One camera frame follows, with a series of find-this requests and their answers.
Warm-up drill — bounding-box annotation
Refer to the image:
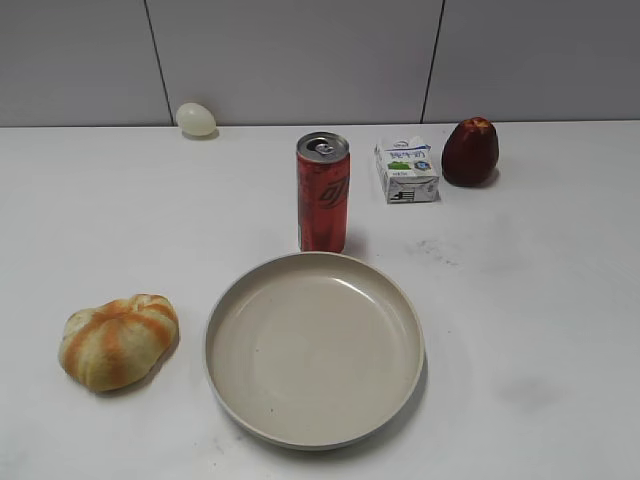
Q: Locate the red cola can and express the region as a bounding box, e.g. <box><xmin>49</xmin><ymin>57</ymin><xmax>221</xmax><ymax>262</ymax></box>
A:
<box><xmin>296</xmin><ymin>132</ymin><xmax>351</xmax><ymax>253</ymax></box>

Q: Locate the beige round plate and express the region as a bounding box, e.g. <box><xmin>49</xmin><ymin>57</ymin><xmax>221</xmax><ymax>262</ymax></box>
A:
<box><xmin>203</xmin><ymin>252</ymin><xmax>427</xmax><ymax>451</ymax></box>

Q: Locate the small white milk carton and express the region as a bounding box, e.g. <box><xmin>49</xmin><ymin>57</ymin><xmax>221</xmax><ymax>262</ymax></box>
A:
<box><xmin>374</xmin><ymin>136</ymin><xmax>440</xmax><ymax>204</ymax></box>

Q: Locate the dark red apple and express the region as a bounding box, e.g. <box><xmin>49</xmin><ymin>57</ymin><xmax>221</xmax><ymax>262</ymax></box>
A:
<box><xmin>441</xmin><ymin>117</ymin><xmax>499</xmax><ymax>187</ymax></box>

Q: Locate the white egg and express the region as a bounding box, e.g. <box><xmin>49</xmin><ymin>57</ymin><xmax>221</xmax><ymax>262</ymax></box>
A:
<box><xmin>175</xmin><ymin>102</ymin><xmax>217</xmax><ymax>137</ymax></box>

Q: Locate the orange striped bread bun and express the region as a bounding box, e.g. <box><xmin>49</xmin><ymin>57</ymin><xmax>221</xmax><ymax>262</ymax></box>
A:
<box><xmin>58</xmin><ymin>294</ymin><xmax>179</xmax><ymax>393</ymax></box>

